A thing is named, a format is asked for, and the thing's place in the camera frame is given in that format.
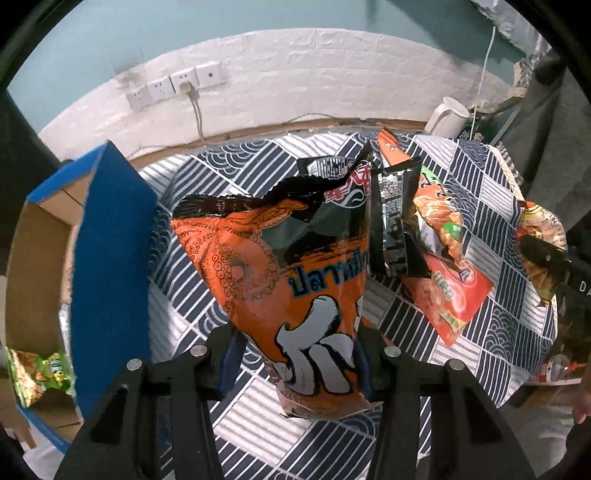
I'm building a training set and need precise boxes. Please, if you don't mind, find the orange squid snack bag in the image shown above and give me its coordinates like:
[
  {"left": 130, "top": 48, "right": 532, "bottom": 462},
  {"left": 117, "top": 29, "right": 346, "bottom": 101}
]
[{"left": 170, "top": 145, "right": 374, "bottom": 420}]

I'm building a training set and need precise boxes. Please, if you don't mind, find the yellow red cracker pack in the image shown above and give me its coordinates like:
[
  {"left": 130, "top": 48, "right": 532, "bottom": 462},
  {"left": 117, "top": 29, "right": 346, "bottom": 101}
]
[{"left": 517, "top": 200, "right": 567, "bottom": 305}]

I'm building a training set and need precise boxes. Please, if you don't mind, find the black snack packet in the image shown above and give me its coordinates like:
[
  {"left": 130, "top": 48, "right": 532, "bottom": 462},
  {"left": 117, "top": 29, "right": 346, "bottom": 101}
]
[{"left": 370, "top": 157, "right": 428, "bottom": 277}]

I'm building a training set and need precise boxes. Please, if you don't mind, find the orange green cracker bag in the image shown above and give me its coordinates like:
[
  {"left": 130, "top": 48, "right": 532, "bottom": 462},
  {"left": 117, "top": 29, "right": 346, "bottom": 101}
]
[{"left": 378, "top": 128, "right": 467, "bottom": 270}]

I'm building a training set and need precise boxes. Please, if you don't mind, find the red orange snack bag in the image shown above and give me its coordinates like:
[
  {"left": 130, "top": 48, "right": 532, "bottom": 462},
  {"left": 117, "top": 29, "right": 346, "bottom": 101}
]
[{"left": 394, "top": 254, "right": 493, "bottom": 346}]

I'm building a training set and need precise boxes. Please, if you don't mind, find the person's right hand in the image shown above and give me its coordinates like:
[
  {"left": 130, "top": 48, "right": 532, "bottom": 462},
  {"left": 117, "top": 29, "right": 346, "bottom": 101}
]
[{"left": 572, "top": 366, "right": 591, "bottom": 425}]

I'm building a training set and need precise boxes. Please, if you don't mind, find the navy patterned tablecloth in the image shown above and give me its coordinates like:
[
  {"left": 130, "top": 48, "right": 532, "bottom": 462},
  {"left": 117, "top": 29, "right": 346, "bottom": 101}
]
[{"left": 140, "top": 130, "right": 557, "bottom": 479}]

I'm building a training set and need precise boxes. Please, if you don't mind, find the blue cardboard box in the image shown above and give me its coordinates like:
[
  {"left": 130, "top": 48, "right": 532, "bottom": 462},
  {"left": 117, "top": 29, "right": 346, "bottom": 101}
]
[{"left": 3, "top": 142, "right": 157, "bottom": 452}]

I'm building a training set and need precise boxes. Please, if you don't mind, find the green popcorn snack bag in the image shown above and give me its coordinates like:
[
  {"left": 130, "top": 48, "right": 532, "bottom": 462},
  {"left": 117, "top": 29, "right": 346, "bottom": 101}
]
[{"left": 5, "top": 347, "right": 74, "bottom": 408}]

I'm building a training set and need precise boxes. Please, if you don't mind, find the white electric kettle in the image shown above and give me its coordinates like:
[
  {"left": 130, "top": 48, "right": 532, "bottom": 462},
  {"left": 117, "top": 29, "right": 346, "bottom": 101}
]
[{"left": 424, "top": 97, "right": 470, "bottom": 138}]

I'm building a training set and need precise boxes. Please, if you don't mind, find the grey power cable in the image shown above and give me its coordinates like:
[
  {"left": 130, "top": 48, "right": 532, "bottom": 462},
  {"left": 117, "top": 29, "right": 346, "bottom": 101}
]
[{"left": 179, "top": 82, "right": 352, "bottom": 144}]

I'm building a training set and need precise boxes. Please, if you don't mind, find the white hanging cord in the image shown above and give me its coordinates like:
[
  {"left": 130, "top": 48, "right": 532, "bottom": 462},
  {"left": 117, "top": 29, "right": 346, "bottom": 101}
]
[{"left": 468, "top": 25, "right": 498, "bottom": 139}]

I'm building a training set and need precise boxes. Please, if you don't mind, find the white wall socket strip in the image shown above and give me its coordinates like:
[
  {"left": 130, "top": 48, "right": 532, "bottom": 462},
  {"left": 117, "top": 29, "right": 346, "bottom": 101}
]
[{"left": 125, "top": 61, "right": 228, "bottom": 112}]

